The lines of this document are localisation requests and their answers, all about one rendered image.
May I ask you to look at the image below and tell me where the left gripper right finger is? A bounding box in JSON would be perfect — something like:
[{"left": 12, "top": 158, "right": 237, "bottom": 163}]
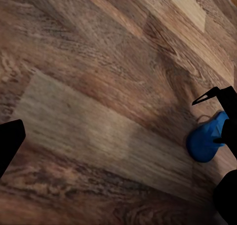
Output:
[{"left": 221, "top": 119, "right": 237, "bottom": 159}]

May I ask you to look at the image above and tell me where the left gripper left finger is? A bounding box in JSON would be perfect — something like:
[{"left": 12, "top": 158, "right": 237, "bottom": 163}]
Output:
[{"left": 0, "top": 119, "right": 26, "bottom": 178}]

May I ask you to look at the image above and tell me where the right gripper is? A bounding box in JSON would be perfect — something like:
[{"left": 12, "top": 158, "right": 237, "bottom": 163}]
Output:
[{"left": 192, "top": 87, "right": 237, "bottom": 143}]

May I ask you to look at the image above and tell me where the sandal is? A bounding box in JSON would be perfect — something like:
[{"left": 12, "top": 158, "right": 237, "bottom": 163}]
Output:
[{"left": 187, "top": 111, "right": 229, "bottom": 163}]

